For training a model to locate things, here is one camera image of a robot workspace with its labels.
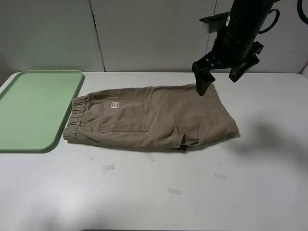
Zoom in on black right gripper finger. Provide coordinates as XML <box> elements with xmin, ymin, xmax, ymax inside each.
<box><xmin>229</xmin><ymin>56</ymin><xmax>259</xmax><ymax>83</ymax></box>
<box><xmin>194</xmin><ymin>71</ymin><xmax>215</xmax><ymax>96</ymax></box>

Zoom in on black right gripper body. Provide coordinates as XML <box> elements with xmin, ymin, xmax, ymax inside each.
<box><xmin>192</xmin><ymin>35</ymin><xmax>264</xmax><ymax>72</ymax></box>

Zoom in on khaki shorts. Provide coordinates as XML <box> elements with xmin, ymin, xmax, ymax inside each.
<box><xmin>63</xmin><ymin>84</ymin><xmax>239</xmax><ymax>149</ymax></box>

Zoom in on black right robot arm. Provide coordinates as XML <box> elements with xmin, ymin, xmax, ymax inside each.
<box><xmin>192</xmin><ymin>0</ymin><xmax>274</xmax><ymax>96</ymax></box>

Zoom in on green plastic tray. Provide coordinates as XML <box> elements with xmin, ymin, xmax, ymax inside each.
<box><xmin>0</xmin><ymin>70</ymin><xmax>84</xmax><ymax>153</ymax></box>

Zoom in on clear tape strip center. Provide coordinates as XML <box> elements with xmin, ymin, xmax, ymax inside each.
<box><xmin>145</xmin><ymin>153</ymin><xmax>155</xmax><ymax>163</ymax></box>

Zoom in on clear tape strip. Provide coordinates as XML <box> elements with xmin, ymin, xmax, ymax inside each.
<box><xmin>167</xmin><ymin>188</ymin><xmax>181</xmax><ymax>195</ymax></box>
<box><xmin>214</xmin><ymin>173</ymin><xmax>227</xmax><ymax>180</ymax></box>
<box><xmin>102</xmin><ymin>165</ymin><xmax>115</xmax><ymax>171</ymax></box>
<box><xmin>145</xmin><ymin>153</ymin><xmax>155</xmax><ymax>163</ymax></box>

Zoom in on clear tape strip right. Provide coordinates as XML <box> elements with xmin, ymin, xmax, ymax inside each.
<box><xmin>214</xmin><ymin>173</ymin><xmax>227</xmax><ymax>180</ymax></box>

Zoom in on clear tape strip bottom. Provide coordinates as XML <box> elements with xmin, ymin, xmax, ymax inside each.
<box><xmin>167</xmin><ymin>188</ymin><xmax>181</xmax><ymax>195</ymax></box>

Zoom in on clear tape strip lower left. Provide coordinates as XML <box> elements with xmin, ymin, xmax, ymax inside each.
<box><xmin>102</xmin><ymin>165</ymin><xmax>115</xmax><ymax>171</ymax></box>

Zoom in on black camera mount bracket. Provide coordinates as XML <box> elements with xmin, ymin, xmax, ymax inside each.
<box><xmin>199</xmin><ymin>12</ymin><xmax>229</xmax><ymax>34</ymax></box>

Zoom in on black cable loop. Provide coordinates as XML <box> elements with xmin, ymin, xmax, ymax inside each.
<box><xmin>258</xmin><ymin>8</ymin><xmax>280</xmax><ymax>34</ymax></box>

